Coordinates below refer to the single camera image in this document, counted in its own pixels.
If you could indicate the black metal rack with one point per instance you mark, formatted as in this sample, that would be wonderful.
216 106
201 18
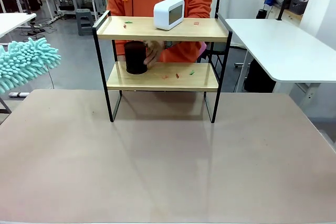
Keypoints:
219 56

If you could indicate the pink object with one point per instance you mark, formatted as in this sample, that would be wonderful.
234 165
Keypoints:
202 51

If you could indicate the large white desk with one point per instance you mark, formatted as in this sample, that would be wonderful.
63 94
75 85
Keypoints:
278 48

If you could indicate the two-tier wooden shelf black frame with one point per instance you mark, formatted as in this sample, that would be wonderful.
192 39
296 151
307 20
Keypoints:
157 80

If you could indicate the grey plastic step stool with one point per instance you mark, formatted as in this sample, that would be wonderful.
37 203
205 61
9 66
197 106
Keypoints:
85 22

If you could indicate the person's left hand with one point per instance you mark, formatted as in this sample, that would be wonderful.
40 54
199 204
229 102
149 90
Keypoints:
154 51

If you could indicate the black mesh pen cup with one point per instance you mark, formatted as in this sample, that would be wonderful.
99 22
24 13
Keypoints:
134 58

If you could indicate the small white desk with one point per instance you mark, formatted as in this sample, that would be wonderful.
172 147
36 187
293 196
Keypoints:
13 22

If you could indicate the black plastic crate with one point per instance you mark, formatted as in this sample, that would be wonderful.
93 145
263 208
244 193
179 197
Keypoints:
298 5

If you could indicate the white digital alarm clock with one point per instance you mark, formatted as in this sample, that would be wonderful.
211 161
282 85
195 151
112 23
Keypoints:
161 14

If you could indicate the white power strip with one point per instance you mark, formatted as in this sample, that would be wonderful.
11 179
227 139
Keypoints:
19 94

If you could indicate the teal microfiber duster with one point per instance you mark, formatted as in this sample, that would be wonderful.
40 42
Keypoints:
23 61

